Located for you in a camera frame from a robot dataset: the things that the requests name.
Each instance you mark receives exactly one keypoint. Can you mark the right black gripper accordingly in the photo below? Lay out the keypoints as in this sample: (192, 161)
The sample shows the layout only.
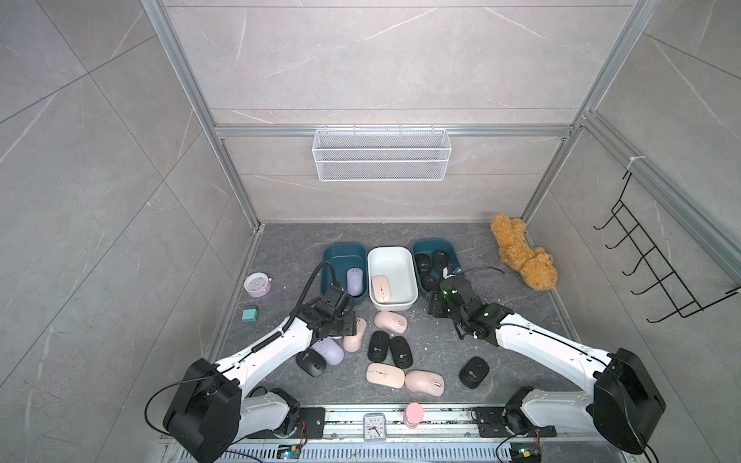
(435, 302)

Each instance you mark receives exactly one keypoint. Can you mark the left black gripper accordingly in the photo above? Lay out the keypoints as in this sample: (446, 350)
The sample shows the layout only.
(350, 317)

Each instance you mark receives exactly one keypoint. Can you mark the black mouse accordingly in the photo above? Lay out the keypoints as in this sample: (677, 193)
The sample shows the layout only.
(378, 346)
(311, 362)
(429, 283)
(401, 353)
(424, 264)
(474, 372)
(440, 260)

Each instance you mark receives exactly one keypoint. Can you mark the pink mouse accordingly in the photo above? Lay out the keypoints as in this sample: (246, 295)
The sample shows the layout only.
(428, 383)
(354, 343)
(385, 375)
(391, 321)
(381, 289)

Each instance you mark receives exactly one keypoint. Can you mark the purple mouse bottom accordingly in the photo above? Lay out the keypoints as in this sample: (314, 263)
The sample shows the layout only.
(355, 281)

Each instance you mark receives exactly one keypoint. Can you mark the purple mouse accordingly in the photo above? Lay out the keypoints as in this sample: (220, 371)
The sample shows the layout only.
(355, 281)
(332, 353)

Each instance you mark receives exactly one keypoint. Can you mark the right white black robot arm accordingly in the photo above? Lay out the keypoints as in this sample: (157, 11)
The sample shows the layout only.
(616, 398)

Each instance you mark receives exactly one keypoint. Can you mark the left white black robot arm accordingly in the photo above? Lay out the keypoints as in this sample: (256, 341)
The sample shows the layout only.
(212, 408)

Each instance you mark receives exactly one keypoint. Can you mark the left teal storage box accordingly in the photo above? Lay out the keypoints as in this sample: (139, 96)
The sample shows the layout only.
(343, 256)

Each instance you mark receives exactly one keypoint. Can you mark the teal storage box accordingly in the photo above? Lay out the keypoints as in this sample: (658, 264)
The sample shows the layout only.
(429, 247)
(343, 256)

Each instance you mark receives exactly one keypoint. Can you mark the right teal storage box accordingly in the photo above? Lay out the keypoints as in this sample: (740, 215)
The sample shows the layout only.
(429, 247)

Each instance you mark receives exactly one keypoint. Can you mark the white storage box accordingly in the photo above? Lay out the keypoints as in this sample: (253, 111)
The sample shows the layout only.
(396, 263)

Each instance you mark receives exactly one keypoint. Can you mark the purple mouse middle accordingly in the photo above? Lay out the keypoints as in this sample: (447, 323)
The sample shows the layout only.
(332, 353)

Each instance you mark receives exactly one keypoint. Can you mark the small teal block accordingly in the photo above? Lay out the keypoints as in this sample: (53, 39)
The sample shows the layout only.
(250, 314)

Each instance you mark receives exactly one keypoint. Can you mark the brown teddy bear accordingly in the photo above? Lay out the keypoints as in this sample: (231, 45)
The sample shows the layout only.
(534, 265)

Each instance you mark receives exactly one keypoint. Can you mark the small white desk clock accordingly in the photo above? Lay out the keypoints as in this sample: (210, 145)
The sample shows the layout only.
(374, 428)

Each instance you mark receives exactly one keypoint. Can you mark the pink cylinder object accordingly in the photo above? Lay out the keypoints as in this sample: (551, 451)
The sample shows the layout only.
(413, 416)

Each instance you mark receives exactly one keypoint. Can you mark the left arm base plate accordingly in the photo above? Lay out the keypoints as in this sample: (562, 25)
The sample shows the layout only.
(307, 422)

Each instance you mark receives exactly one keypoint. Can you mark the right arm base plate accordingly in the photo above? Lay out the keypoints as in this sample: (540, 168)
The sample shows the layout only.
(501, 422)

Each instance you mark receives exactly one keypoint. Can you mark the white wire mesh basket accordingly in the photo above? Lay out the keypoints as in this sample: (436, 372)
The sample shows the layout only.
(375, 154)

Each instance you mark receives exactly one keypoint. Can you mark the black wall hook rack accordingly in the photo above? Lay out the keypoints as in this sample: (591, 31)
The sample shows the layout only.
(684, 303)

